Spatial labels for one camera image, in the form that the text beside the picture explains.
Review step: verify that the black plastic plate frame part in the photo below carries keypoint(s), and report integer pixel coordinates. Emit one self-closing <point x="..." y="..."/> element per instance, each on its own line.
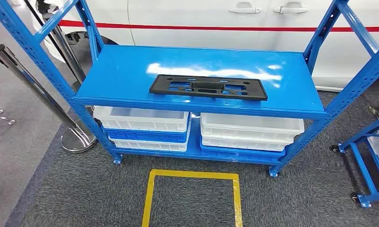
<point x="159" y="85"/>

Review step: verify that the blue metal shelf rack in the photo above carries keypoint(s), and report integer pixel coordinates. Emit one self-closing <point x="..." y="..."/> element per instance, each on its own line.
<point x="123" y="72"/>

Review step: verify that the yellow floor tape square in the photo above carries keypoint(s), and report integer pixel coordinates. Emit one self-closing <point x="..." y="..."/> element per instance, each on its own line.
<point x="149" y="194"/>

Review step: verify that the white car with red stripe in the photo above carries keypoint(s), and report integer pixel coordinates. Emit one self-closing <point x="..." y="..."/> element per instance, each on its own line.
<point x="208" y="15"/>

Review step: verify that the chrome stool with black seat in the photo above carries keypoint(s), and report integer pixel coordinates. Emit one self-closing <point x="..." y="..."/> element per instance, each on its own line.
<point x="11" y="122"/>

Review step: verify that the blue wheeled rack cart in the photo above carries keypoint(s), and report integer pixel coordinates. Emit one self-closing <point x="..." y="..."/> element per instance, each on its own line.
<point x="377" y="196"/>

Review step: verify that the chrome stanchion post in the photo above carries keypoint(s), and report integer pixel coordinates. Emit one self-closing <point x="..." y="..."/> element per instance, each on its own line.
<point x="65" y="50"/>
<point x="79" y="141"/>

